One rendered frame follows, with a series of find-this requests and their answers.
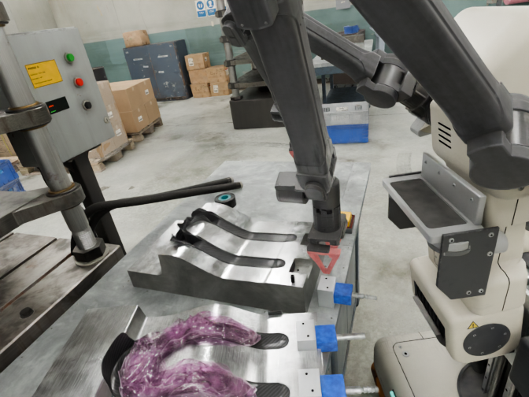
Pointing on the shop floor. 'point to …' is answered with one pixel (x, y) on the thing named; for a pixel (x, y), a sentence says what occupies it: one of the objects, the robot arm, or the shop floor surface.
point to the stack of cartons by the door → (207, 76)
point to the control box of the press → (65, 109)
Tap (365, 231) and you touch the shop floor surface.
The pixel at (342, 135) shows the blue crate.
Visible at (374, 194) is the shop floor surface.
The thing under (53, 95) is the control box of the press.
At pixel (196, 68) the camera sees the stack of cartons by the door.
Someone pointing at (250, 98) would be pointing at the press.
